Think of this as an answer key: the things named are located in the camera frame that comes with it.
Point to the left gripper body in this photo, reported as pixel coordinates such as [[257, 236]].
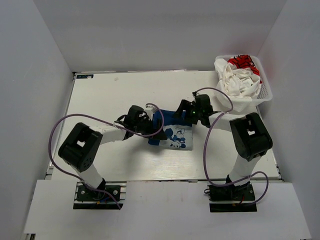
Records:
[[144, 127]]

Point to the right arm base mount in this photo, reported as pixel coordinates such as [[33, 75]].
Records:
[[231, 199]]

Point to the blue table label sticker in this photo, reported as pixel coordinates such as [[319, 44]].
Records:
[[84, 76]]

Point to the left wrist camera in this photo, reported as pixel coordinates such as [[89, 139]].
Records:
[[150, 110]]

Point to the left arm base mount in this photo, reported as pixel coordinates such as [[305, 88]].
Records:
[[86, 199]]

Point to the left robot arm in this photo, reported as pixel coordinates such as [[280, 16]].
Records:
[[80, 147]]

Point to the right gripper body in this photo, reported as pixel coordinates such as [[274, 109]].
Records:
[[196, 113]]

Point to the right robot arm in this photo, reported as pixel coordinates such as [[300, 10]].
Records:
[[250, 136]]

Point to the white plastic basket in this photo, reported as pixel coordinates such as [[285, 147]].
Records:
[[265, 94]]

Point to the red printed white t shirt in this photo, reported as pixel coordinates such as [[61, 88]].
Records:
[[243, 67]]

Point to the blue t shirt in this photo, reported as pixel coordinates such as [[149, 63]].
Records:
[[179, 133]]

